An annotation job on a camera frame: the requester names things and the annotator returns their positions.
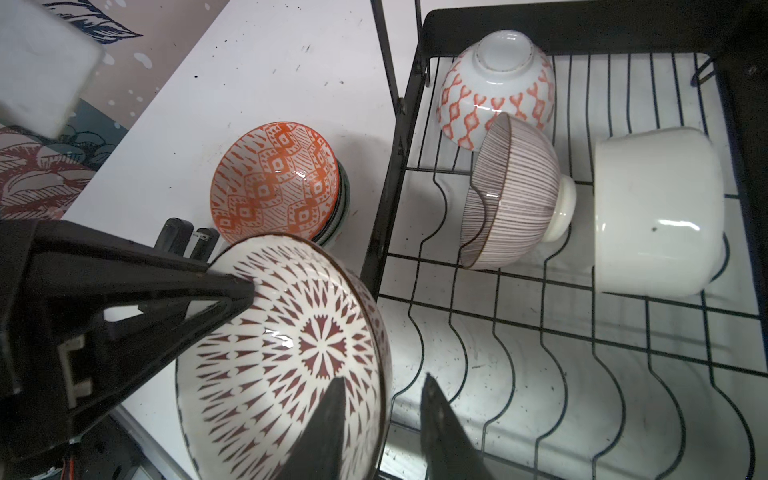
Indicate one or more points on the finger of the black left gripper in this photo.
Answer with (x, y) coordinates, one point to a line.
(86, 319)

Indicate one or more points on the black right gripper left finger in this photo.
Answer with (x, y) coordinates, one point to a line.
(317, 454)

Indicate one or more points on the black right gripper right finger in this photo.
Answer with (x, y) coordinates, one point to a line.
(448, 452)

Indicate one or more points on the white maroon sunburst bowl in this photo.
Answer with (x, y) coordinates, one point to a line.
(248, 389)

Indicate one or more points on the pink ribbed bowl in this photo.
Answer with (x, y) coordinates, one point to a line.
(517, 196)

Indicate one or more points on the white ceramic bowl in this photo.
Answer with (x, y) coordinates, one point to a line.
(658, 213)

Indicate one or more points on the white red patterned bowl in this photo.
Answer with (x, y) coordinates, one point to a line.
(504, 72)

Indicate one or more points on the green patterned bowl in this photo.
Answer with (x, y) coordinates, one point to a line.
(332, 229)

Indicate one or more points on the black wire dish rack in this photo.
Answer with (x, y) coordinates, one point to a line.
(548, 377)

